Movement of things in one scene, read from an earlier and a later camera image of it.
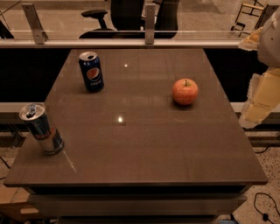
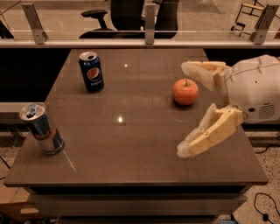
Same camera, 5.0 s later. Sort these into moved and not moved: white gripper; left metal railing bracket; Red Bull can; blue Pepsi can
Moved: white gripper
Not moved: Red Bull can; left metal railing bracket; blue Pepsi can
